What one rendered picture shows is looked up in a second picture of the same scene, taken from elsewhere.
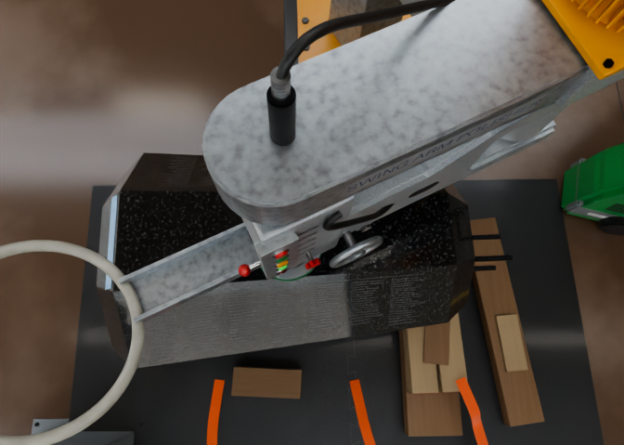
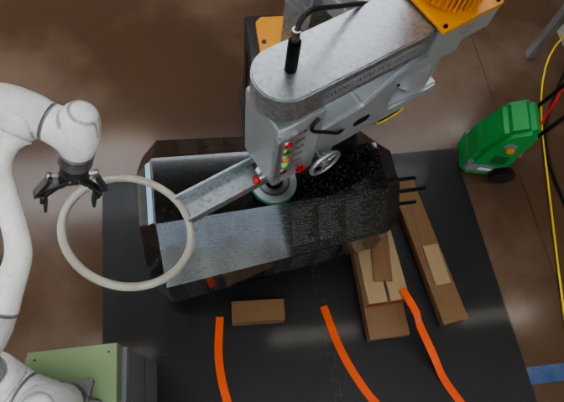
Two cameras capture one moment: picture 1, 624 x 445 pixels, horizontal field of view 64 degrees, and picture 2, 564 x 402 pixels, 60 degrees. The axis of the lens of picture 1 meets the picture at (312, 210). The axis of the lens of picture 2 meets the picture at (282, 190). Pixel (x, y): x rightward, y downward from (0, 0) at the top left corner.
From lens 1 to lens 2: 83 cm
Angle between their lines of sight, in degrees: 9
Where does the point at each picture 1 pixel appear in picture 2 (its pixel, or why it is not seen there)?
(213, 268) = (232, 187)
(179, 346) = (201, 266)
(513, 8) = (397, 5)
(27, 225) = (52, 216)
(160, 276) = (198, 195)
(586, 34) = (433, 13)
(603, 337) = (503, 257)
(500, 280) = (422, 221)
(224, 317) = (232, 239)
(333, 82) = (311, 44)
